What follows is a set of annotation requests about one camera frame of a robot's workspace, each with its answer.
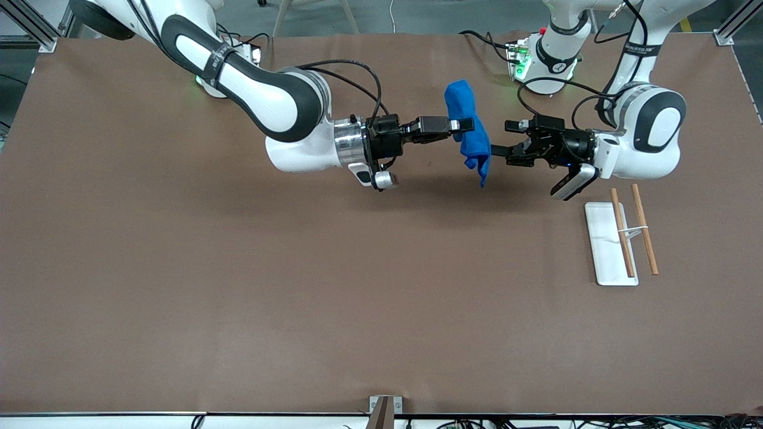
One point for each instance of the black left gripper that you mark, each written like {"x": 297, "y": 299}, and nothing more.
{"x": 571, "y": 145}

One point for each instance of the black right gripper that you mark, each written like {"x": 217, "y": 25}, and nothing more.
{"x": 383, "y": 140}

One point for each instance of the blue microfibre towel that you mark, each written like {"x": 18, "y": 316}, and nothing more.
{"x": 474, "y": 146}

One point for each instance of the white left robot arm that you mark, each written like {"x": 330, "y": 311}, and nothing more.
{"x": 656, "y": 128}

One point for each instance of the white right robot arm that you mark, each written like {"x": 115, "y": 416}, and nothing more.
{"x": 262, "y": 101}

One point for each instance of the white towel rack wooden bars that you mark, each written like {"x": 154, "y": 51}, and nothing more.
{"x": 607, "y": 262}

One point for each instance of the beige wooden stand legs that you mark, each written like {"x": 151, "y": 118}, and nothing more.
{"x": 349, "y": 15}

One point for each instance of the brown table cover sheet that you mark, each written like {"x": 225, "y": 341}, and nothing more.
{"x": 381, "y": 298}

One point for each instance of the aluminium frame post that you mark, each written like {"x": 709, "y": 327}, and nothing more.
{"x": 724, "y": 37}
{"x": 40, "y": 36}

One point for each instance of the metal bracket with brown post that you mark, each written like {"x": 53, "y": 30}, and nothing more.
{"x": 384, "y": 411}

